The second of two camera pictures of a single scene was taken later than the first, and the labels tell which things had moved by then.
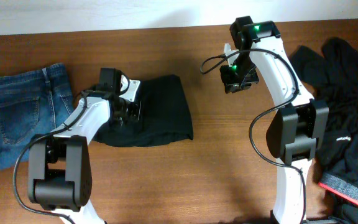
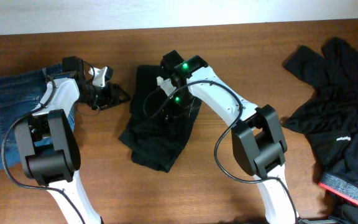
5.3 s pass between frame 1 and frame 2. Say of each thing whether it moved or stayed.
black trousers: moved
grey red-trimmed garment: stayed
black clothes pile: stayed
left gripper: moved
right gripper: moved
